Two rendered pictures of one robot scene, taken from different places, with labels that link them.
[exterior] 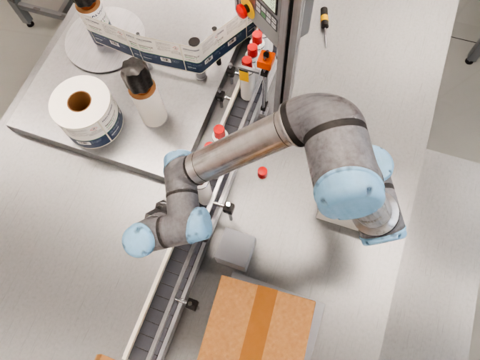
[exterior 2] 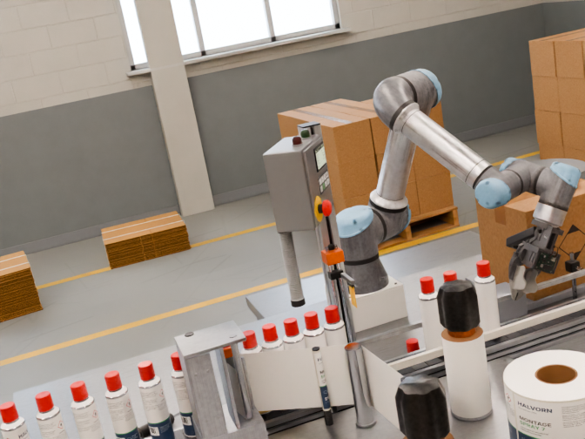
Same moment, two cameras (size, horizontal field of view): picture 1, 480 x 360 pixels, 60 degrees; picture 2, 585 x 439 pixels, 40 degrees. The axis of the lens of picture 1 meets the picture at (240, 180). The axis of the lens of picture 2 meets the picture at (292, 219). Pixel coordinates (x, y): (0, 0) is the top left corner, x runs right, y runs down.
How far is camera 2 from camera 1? 239 cm
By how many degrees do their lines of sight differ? 88
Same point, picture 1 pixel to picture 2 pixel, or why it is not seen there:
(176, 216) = (523, 164)
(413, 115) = not seen: hidden behind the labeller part
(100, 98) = (524, 366)
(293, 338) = not seen: hidden behind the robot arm
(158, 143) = (494, 388)
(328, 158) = (418, 75)
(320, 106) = (393, 83)
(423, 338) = (421, 259)
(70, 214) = not seen: outside the picture
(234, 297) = (527, 205)
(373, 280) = (414, 282)
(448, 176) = (279, 302)
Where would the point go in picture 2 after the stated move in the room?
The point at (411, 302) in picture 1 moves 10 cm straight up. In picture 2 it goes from (405, 269) to (400, 242)
